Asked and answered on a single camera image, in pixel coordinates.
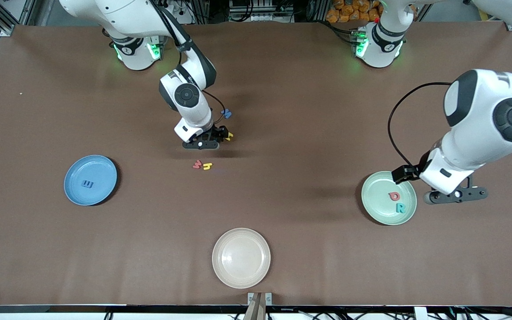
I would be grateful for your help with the blue uppercase letter M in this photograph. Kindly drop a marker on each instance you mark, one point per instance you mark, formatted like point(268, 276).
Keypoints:
point(228, 114)

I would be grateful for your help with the blue lowercase letter m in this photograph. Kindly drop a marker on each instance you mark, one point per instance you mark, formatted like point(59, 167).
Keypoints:
point(88, 184)

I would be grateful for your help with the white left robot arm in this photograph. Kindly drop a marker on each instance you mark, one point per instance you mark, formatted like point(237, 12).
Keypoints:
point(482, 120)

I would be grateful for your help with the long white power strip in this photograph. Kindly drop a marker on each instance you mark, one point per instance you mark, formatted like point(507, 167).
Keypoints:
point(271, 18)

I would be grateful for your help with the orange packaged items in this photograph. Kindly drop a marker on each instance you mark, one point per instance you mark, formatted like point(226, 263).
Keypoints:
point(349, 11)

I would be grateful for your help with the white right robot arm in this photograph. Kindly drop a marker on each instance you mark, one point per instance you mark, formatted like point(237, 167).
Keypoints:
point(189, 113)

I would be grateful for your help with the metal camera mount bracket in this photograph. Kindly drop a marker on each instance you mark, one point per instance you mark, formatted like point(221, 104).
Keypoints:
point(259, 300)

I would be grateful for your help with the yellow uppercase letter H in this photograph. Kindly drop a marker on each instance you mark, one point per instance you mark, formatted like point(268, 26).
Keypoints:
point(230, 137)

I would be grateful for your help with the light green plate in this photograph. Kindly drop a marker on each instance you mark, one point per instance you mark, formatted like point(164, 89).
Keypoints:
point(378, 198)

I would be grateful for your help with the red uppercase letter Q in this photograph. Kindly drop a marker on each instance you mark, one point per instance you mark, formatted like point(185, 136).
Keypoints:
point(391, 196)

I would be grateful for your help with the yellow lowercase letter h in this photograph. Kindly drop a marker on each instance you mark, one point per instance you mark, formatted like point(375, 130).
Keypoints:
point(207, 166)

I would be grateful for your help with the blue plate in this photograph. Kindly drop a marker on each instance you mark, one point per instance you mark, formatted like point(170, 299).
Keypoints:
point(89, 171)

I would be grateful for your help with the brown table cover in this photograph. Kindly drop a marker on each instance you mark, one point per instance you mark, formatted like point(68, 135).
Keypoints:
point(309, 249)

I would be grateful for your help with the beige plate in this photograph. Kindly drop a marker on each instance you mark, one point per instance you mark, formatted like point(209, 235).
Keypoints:
point(241, 258)

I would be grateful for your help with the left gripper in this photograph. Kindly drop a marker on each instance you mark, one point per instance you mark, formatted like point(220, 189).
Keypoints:
point(412, 171)

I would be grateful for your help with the white power strip with plugs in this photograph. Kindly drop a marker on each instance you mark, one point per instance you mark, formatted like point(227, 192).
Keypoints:
point(185, 11)

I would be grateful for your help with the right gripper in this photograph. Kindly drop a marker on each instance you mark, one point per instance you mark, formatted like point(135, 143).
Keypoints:
point(218, 131)

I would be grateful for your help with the red lowercase letter w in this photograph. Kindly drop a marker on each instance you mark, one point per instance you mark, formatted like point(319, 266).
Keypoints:
point(197, 165)

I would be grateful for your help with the teal uppercase letter R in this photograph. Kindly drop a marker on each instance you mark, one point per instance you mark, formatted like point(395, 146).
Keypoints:
point(400, 208)

